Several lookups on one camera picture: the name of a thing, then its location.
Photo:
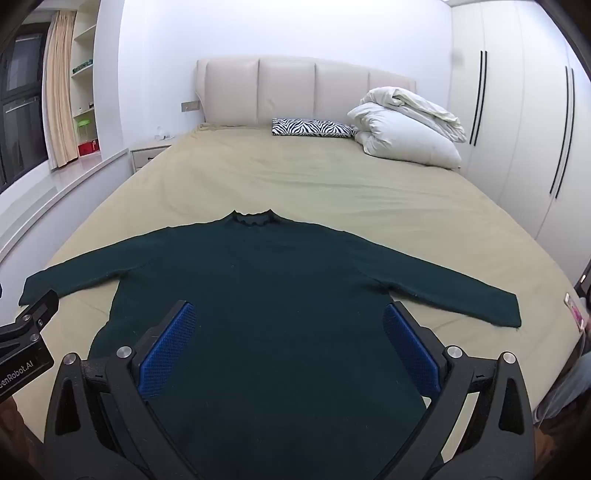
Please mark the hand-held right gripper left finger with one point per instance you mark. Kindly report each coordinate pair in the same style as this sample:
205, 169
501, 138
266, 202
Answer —
168, 350

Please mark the bed with beige sheet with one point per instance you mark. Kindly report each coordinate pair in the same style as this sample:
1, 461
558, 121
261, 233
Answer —
300, 170

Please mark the white charger plug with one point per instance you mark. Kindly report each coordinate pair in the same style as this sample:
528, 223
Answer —
164, 135

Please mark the dark green sweater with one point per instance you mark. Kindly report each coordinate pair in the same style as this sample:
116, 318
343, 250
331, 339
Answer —
286, 286

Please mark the cream padded headboard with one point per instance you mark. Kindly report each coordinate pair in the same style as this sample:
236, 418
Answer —
286, 87

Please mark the white folded duvet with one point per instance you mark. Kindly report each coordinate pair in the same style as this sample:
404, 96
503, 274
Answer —
401, 134

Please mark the beige curtain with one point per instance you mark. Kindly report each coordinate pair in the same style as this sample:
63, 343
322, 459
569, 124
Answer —
59, 92

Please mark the white nightstand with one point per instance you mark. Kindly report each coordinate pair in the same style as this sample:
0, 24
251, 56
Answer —
148, 157

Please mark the white window ledge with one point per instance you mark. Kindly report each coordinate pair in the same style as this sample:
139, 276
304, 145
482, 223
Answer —
60, 189

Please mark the person's grey trouser leg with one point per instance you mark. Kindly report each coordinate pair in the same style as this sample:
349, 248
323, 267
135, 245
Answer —
570, 387

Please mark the dark window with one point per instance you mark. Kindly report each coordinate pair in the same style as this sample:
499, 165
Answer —
21, 106

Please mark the white shelf unit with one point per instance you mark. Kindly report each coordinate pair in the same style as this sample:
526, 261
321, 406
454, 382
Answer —
85, 92

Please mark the green shelf item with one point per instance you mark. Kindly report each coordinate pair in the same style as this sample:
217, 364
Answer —
82, 67

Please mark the red box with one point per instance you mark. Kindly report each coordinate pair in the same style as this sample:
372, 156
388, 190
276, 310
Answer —
87, 147

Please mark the wall switch panel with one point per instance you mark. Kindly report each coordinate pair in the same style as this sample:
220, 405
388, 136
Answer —
190, 106

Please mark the pink phone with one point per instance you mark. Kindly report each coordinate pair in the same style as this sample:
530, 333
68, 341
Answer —
575, 311

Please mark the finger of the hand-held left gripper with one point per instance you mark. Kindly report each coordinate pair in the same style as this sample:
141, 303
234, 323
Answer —
39, 310

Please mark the zebra print pillow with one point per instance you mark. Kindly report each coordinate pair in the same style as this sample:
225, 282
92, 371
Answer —
311, 127

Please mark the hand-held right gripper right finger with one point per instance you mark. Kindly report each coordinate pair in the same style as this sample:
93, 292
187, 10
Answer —
411, 350

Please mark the green plastic container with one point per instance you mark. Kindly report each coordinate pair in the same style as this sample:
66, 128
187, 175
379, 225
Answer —
84, 129

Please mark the white wardrobe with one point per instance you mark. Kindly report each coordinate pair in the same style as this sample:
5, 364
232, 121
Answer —
517, 115

